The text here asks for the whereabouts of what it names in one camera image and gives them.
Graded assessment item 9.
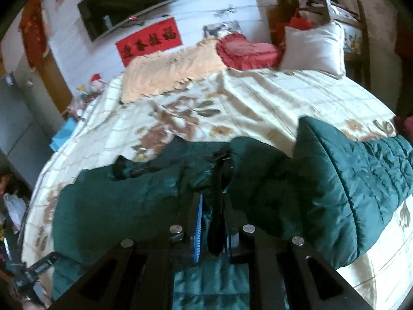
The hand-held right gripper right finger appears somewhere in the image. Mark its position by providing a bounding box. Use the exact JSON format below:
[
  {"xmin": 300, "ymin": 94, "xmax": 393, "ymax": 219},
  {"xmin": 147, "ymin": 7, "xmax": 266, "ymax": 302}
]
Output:
[{"xmin": 224, "ymin": 196, "xmax": 357, "ymax": 310}]

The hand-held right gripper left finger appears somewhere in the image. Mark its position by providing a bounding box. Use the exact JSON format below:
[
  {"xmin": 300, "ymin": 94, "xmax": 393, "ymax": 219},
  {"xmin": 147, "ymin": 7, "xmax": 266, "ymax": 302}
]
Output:
[{"xmin": 48, "ymin": 194, "xmax": 204, "ymax": 310}]

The dark green puffer jacket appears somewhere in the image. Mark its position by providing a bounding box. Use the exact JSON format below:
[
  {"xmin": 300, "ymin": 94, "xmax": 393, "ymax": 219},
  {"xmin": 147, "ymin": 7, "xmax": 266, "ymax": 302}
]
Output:
[{"xmin": 52, "ymin": 116, "xmax": 413, "ymax": 310}]

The white plastic bag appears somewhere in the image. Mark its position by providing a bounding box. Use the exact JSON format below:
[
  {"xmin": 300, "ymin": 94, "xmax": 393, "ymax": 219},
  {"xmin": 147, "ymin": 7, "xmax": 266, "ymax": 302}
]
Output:
[{"xmin": 3, "ymin": 194, "xmax": 28, "ymax": 230}]

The light blue bag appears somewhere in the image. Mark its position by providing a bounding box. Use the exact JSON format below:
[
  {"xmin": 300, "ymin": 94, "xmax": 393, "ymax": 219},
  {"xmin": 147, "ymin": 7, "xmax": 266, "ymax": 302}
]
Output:
[{"xmin": 50, "ymin": 118, "xmax": 78, "ymax": 152}]

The floral cream bedspread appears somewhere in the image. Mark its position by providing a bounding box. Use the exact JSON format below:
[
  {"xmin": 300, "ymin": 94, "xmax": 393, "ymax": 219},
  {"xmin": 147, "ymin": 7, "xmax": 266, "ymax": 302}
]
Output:
[{"xmin": 21, "ymin": 68, "xmax": 413, "ymax": 310}]

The grey cabinet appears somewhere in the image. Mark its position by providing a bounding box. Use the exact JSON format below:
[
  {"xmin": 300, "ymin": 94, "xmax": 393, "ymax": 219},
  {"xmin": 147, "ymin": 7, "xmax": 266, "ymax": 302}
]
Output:
[{"xmin": 0, "ymin": 74, "xmax": 54, "ymax": 188}]

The peach fringed blanket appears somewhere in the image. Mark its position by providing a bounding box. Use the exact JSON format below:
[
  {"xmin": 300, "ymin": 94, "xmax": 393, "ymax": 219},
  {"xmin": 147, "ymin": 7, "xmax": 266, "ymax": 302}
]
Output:
[{"xmin": 121, "ymin": 37, "xmax": 226, "ymax": 104}]

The stuffed toy with red hat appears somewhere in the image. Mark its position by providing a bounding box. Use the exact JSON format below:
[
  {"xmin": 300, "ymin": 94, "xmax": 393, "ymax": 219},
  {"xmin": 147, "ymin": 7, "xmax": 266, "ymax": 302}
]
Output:
[{"xmin": 89, "ymin": 74, "xmax": 107, "ymax": 96}]

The red heart-shaped pillow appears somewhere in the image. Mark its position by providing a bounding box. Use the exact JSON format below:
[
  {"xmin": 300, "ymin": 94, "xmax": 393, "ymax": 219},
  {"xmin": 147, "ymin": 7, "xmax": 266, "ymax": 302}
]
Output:
[{"xmin": 216, "ymin": 33, "xmax": 284, "ymax": 71}]

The wooden door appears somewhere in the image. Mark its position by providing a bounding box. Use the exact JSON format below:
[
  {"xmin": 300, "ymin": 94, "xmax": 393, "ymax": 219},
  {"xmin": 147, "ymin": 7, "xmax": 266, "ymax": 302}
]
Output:
[{"xmin": 40, "ymin": 48, "xmax": 73, "ymax": 113}]

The white pillow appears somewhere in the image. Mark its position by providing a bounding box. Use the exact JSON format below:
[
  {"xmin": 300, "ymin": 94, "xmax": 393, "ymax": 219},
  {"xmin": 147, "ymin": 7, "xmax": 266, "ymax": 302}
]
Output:
[{"xmin": 279, "ymin": 22, "xmax": 347, "ymax": 80}]

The red bag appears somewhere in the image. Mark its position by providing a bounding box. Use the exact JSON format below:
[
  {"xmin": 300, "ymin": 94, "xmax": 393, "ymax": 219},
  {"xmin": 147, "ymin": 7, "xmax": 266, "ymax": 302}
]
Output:
[{"xmin": 284, "ymin": 11, "xmax": 318, "ymax": 30}]

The black flat-screen television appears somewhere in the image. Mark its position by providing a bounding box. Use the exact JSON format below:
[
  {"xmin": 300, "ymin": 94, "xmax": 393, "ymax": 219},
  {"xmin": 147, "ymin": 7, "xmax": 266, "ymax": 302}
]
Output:
[{"xmin": 77, "ymin": 0, "xmax": 184, "ymax": 42}]

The wooden chair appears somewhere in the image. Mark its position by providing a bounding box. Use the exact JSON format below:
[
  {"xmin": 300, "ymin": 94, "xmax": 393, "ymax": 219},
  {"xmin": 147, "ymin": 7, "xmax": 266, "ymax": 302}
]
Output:
[{"xmin": 319, "ymin": 0, "xmax": 371, "ymax": 88}]

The red wall banner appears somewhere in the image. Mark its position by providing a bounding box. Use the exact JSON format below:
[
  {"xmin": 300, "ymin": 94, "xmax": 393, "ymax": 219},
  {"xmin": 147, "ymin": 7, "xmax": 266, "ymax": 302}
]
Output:
[{"xmin": 115, "ymin": 18, "xmax": 183, "ymax": 67}]

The wall photo poster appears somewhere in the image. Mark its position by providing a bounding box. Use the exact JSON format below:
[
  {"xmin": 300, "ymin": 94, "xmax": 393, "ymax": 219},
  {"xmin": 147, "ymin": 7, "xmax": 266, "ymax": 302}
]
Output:
[{"xmin": 203, "ymin": 21, "xmax": 242, "ymax": 39}]

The red hanging wall decoration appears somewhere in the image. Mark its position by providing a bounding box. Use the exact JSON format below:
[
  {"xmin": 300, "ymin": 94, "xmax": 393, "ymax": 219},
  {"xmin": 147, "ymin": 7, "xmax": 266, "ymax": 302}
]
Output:
[{"xmin": 18, "ymin": 0, "xmax": 50, "ymax": 70}]

